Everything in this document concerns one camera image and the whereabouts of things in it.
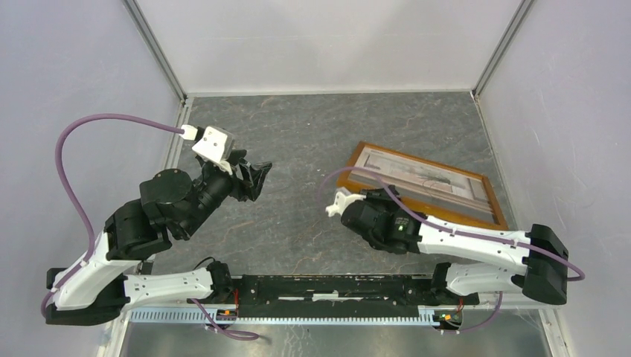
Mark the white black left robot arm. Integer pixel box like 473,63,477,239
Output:
42,149,272,326

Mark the wooden picture frame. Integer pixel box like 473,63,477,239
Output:
336,141,508,230

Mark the aluminium toothed rail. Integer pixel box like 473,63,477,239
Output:
129,306,440,327

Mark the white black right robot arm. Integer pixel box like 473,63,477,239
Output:
325,188,570,306

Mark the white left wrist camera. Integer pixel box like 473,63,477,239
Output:
180,125,235,175

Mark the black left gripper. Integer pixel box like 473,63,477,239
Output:
182,149,276,238

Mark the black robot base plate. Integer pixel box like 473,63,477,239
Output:
206,274,480,318

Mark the glossy plant photo print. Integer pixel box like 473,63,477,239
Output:
348,146,494,222

